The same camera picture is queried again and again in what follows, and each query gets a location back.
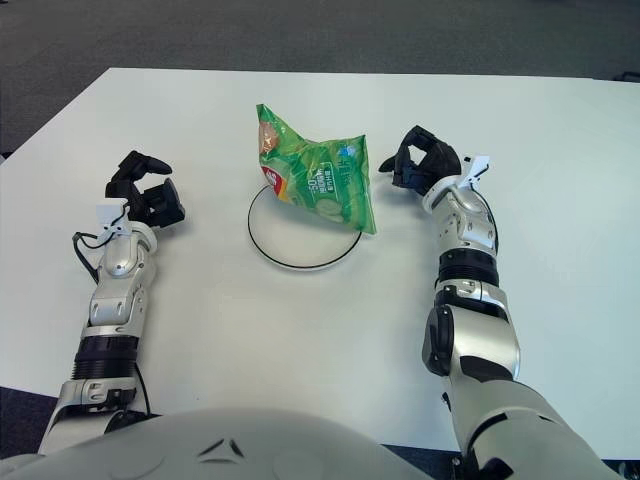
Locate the grey robot torso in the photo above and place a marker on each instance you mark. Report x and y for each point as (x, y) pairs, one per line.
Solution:
(225, 450)

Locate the white plate with black rim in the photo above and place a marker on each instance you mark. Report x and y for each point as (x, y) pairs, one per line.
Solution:
(295, 250)

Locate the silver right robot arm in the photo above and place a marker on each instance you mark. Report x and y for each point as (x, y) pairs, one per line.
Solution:
(475, 340)

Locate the green snack bag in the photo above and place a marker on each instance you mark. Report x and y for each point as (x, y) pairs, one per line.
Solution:
(320, 185)

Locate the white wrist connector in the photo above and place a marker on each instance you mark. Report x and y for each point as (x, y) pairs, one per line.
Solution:
(107, 212)
(477, 167)

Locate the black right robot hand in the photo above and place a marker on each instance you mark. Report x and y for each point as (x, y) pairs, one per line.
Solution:
(440, 160)

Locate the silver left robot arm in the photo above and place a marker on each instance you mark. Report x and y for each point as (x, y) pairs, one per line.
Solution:
(117, 300)

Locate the black chair base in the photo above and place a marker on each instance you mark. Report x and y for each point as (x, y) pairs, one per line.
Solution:
(631, 76)

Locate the white left wrist connector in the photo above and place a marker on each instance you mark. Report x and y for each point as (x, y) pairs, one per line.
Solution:
(107, 212)

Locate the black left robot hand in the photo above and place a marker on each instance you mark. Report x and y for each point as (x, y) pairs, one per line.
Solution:
(162, 205)

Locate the white right wrist connector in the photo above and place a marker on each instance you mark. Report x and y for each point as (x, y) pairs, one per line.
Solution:
(477, 167)

